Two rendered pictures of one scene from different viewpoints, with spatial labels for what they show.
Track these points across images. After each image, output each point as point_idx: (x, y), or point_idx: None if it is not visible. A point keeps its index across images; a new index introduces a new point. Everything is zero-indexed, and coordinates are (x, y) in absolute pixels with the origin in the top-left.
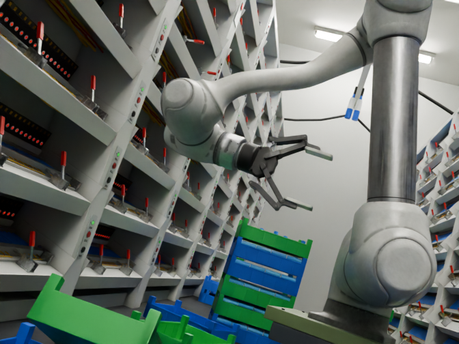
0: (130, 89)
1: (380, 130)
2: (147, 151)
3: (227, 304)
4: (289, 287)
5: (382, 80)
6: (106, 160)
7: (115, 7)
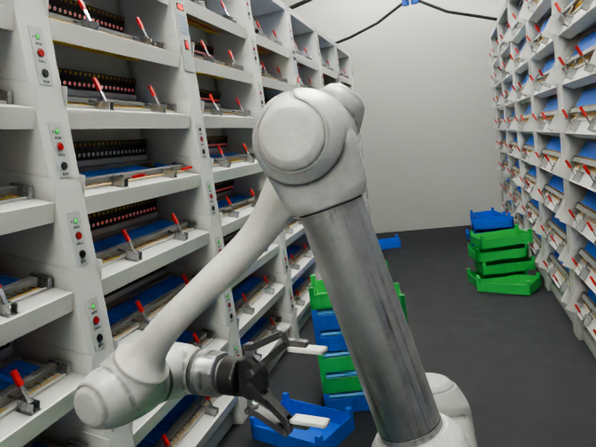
0: (76, 323)
1: (353, 351)
2: None
3: (332, 380)
4: None
5: (327, 280)
6: None
7: None
